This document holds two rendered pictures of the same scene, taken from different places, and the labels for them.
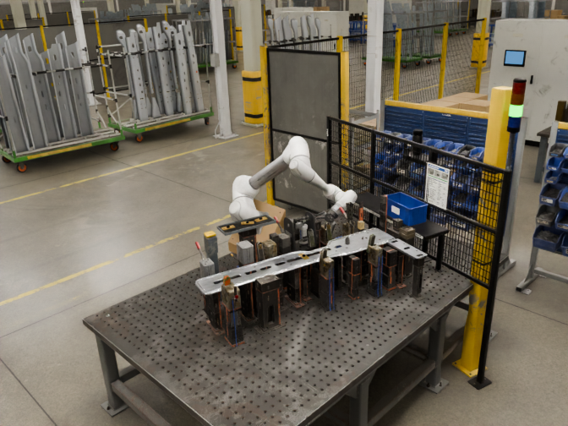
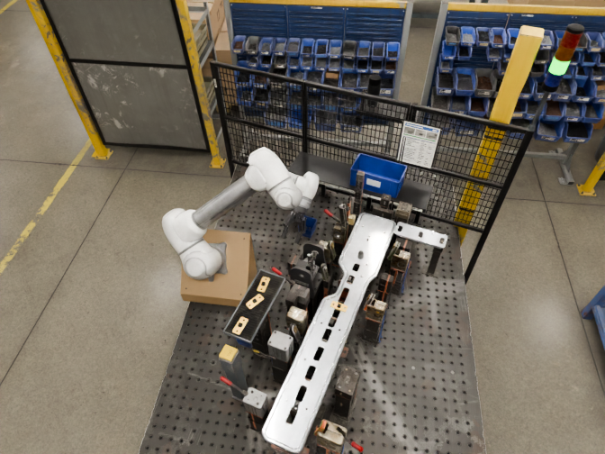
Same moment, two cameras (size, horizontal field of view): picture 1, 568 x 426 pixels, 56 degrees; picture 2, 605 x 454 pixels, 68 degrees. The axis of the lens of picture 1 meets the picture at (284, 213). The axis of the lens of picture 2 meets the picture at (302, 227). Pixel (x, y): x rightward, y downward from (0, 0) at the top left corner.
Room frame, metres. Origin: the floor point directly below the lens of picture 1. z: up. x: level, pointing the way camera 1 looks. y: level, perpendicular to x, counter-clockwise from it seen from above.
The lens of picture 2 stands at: (2.18, 0.73, 2.97)
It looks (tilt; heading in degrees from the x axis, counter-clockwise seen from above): 49 degrees down; 323
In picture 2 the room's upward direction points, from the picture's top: 2 degrees counter-clockwise
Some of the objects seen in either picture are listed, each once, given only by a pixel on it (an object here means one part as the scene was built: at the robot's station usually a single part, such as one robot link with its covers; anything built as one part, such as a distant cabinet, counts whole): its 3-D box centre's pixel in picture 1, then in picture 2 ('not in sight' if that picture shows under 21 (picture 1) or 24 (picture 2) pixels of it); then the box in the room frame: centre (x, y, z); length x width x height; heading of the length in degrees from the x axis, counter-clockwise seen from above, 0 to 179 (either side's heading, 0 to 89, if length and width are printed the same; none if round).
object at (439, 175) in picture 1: (437, 185); (418, 144); (3.43, -1.06, 1.30); 0.23 x 0.02 x 0.31; 29
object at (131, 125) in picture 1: (158, 87); not in sight; (10.83, 2.42, 0.88); 1.91 x 1.01 x 1.76; 136
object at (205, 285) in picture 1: (301, 258); (338, 310); (3.01, -0.10, 1.00); 1.38 x 0.22 x 0.02; 119
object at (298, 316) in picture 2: (270, 269); (298, 332); (3.09, 0.10, 0.89); 0.13 x 0.11 x 0.38; 29
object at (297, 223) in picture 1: (300, 248); (309, 284); (3.25, -0.10, 0.94); 0.18 x 0.13 x 0.49; 119
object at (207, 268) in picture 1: (209, 287); (258, 413); (2.89, 0.48, 0.88); 0.11 x 0.10 x 0.36; 29
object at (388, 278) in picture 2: (354, 277); (383, 292); (3.01, -0.44, 0.84); 0.11 x 0.08 x 0.29; 29
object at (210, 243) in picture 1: (213, 266); (235, 375); (3.08, 0.48, 0.92); 0.08 x 0.08 x 0.44; 29
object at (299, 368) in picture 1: (313, 286); (326, 310); (3.19, -0.18, 0.68); 2.56 x 1.61 x 0.04; 134
